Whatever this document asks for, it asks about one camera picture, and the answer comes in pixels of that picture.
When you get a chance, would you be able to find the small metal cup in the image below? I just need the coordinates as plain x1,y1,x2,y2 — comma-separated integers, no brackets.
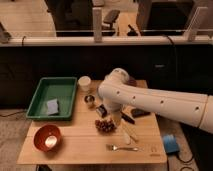
84,95,95,108

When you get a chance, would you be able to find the green plastic tray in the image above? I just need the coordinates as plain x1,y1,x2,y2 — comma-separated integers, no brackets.
26,77,77,121

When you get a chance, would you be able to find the cream banana peel strip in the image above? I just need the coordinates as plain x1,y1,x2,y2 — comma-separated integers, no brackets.
121,120,138,145

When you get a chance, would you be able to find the wooden table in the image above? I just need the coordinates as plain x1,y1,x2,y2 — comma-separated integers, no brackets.
17,89,167,164

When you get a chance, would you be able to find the blue sponge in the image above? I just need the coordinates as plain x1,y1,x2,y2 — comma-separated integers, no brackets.
46,99,59,115

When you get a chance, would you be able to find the black handled knife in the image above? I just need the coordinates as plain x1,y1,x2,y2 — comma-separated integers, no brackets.
122,113,135,124

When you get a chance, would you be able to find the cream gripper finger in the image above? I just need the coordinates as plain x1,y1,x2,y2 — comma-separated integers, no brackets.
111,111,122,127

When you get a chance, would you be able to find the purple grape bunch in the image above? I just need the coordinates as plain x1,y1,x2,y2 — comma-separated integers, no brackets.
95,120,116,133

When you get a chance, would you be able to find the red bowl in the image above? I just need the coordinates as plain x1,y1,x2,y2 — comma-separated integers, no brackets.
33,124,62,152

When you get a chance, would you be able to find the black rectangular block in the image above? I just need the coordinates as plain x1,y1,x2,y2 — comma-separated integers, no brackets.
131,108,149,118

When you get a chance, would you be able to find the silver fork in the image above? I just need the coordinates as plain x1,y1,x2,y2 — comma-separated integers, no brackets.
106,144,139,151

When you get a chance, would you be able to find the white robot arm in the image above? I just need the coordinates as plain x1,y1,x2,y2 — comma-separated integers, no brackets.
98,68,213,134

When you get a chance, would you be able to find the white cup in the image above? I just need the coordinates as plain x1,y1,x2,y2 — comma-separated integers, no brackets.
78,76,91,92

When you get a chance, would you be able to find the blue tape roll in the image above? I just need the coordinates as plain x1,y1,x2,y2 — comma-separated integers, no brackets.
163,135,180,154

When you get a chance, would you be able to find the black office chair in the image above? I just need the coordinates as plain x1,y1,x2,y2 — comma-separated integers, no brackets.
102,10,120,36

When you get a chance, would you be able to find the purple bowl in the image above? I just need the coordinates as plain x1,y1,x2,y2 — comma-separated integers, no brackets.
128,77,137,87

